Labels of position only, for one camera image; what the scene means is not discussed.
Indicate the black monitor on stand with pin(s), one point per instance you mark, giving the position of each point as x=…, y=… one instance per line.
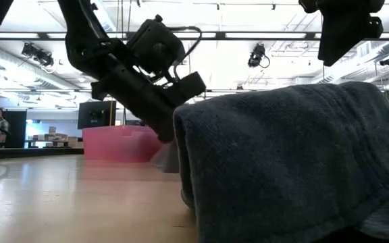
x=95, y=114

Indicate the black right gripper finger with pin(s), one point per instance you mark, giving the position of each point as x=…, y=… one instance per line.
x=339, y=44

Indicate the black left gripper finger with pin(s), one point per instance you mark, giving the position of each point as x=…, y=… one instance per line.
x=162, y=126
x=192, y=87

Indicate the table with cardboard boxes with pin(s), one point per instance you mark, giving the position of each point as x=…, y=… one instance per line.
x=54, y=138

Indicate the black divider panel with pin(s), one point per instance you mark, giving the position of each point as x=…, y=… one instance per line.
x=16, y=128

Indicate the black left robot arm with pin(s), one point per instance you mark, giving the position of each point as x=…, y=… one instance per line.
x=83, y=37

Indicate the black overhead frame beam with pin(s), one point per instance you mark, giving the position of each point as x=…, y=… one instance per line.
x=248, y=35

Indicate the black ceiling-mounted camera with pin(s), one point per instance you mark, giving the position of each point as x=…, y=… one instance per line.
x=257, y=55
x=387, y=61
x=37, y=54

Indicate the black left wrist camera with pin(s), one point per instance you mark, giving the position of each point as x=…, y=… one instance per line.
x=154, y=45

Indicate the dark grey towel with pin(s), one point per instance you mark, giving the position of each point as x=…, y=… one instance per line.
x=282, y=162

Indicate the pink translucent plastic bin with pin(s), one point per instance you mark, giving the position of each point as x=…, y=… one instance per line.
x=120, y=145

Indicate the black table edge rail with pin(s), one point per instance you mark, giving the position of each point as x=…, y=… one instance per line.
x=29, y=152

